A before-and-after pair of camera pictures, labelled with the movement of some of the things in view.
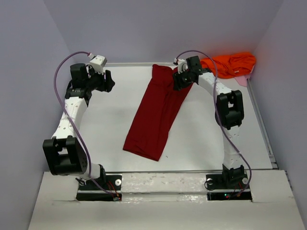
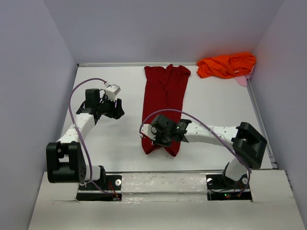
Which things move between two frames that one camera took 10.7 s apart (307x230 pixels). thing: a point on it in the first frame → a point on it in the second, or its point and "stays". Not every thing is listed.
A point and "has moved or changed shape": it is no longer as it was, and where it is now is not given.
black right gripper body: (180, 80) → (162, 140)
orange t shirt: (241, 63) stays
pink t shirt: (242, 80) stays
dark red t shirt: (156, 114) has moved or changed shape
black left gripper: (105, 80) → (115, 109)
